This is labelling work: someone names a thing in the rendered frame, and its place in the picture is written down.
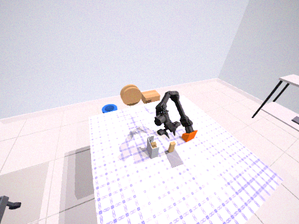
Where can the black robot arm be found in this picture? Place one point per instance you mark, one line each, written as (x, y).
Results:
(162, 113)

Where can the grey open bin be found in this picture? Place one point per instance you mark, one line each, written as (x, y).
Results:
(152, 152)

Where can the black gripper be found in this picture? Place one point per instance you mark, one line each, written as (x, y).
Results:
(164, 131)

